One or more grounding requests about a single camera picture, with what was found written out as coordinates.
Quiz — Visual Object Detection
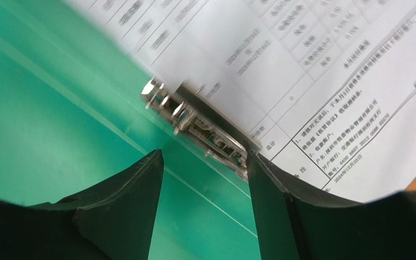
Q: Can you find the green file folder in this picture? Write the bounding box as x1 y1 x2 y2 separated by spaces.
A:
0 0 416 260

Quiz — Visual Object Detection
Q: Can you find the metal folder clip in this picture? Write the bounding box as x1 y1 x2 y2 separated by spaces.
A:
141 78 262 181

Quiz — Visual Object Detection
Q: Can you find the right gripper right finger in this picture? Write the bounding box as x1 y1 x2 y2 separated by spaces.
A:
247 151 416 259

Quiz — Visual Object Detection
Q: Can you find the printed paper sheet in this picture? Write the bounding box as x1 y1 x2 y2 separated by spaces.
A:
68 0 416 202

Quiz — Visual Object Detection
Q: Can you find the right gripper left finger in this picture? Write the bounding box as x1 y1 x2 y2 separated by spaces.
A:
0 149 164 259

